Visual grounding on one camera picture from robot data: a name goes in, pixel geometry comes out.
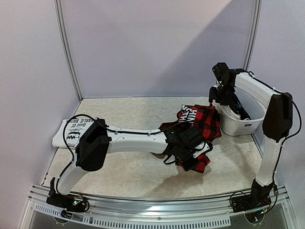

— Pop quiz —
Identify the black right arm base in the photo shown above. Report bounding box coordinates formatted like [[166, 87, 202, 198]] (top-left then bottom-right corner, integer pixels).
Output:
[[229, 179, 278, 215]]

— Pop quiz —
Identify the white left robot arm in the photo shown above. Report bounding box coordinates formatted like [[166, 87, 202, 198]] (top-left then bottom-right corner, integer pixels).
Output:
[[52, 118, 205, 207]]

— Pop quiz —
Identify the left aluminium frame post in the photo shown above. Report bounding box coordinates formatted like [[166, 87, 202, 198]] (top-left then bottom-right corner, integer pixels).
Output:
[[54, 0, 83, 102]]

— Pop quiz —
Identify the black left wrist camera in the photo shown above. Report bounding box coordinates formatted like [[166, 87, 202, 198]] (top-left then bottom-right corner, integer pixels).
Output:
[[179, 127, 213, 158]]

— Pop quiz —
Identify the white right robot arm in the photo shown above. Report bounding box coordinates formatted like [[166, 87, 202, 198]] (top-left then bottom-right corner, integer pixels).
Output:
[[209, 62, 293, 187]]

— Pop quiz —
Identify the white and green t-shirt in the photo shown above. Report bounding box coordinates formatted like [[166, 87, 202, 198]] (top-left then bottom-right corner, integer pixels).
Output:
[[52, 118, 94, 149]]

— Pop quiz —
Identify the aluminium frame post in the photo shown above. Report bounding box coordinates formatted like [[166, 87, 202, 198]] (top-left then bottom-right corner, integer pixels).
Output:
[[243, 0, 262, 70], [54, 0, 83, 102]]

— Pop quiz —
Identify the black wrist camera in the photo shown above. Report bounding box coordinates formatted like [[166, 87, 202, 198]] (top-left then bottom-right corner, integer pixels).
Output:
[[212, 62, 230, 83], [179, 127, 213, 158]]

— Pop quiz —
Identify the red black plaid flannel shirt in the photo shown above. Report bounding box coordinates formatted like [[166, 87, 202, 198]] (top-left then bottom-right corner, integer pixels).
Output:
[[154, 104, 221, 173]]

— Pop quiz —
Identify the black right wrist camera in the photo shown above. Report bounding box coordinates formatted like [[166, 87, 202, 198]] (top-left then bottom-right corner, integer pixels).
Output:
[[212, 62, 230, 83]]

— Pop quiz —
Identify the aluminium front rail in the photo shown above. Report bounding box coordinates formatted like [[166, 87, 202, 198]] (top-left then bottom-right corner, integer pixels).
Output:
[[21, 185, 298, 229]]

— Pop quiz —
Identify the right aluminium frame post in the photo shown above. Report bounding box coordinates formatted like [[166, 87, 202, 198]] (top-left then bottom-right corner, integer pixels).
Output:
[[243, 0, 262, 70]]

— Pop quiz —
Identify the white plastic laundry basket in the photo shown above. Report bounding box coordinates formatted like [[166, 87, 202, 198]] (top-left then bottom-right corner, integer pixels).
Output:
[[219, 95, 266, 136]]

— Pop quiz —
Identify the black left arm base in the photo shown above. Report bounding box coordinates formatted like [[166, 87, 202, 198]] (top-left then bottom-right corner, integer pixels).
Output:
[[46, 177, 90, 213]]

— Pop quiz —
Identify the dark patterned clothes pile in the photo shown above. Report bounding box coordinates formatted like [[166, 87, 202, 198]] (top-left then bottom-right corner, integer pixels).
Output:
[[229, 94, 251, 120]]

